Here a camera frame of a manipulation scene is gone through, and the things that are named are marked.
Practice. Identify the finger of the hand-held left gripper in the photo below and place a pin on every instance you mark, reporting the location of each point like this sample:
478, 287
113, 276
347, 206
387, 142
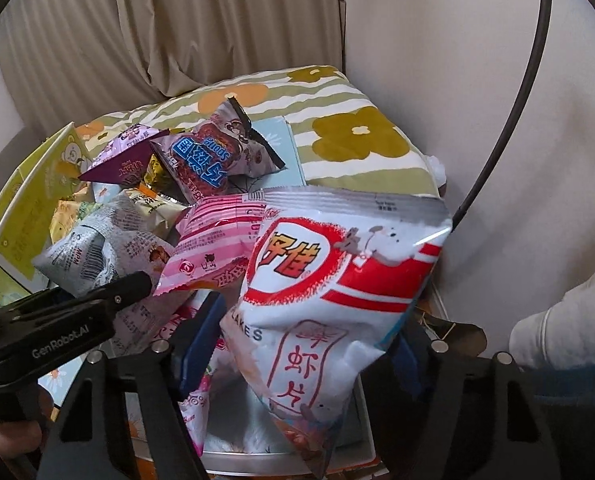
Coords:
127, 287

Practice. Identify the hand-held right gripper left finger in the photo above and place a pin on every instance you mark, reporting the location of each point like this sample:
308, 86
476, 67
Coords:
195, 360

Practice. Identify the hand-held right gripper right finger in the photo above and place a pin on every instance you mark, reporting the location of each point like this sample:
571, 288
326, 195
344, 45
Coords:
410, 365

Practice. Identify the grey snack packet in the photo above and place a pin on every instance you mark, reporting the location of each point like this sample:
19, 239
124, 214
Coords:
102, 240

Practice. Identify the pink snack bag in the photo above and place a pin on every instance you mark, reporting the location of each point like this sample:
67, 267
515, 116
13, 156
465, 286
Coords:
207, 245

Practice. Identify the white and red chip bag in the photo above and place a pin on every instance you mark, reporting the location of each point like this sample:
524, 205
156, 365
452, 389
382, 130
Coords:
327, 310

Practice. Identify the yellow snack packet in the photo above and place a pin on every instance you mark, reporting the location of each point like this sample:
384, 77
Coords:
156, 175

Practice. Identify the purple snack packet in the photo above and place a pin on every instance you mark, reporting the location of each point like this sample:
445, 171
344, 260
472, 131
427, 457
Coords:
122, 165

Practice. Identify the green cardboard box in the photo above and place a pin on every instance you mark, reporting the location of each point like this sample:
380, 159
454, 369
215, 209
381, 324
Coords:
27, 195

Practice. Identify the person's left hand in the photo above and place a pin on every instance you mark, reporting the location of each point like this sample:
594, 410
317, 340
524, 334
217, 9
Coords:
2, 440

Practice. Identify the cream snack packet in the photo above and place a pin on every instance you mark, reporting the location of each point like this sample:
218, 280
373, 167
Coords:
150, 205

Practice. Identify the white garment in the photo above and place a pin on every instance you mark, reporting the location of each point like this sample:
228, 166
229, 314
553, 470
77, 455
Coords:
567, 320

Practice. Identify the light blue daisy cloth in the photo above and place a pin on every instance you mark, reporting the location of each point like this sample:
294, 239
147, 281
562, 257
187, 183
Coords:
282, 145

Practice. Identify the green striped floral quilt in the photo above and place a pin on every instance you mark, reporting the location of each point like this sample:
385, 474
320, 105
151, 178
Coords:
357, 130

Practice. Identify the beige curtain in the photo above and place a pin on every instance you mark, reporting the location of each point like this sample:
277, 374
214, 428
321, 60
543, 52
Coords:
177, 20

